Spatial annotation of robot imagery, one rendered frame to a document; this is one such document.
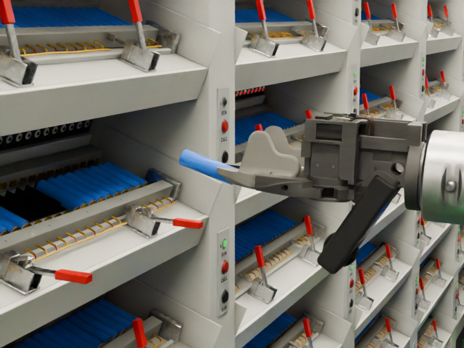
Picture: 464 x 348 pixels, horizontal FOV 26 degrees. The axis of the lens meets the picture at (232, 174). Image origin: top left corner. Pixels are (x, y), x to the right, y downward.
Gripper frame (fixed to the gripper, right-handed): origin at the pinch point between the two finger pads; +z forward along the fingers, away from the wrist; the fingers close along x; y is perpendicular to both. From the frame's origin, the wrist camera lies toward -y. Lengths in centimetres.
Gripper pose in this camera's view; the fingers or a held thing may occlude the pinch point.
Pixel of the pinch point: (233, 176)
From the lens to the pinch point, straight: 106.1
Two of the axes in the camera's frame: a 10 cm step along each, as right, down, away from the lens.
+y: 0.4, -9.8, -1.7
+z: -9.4, -1.0, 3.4
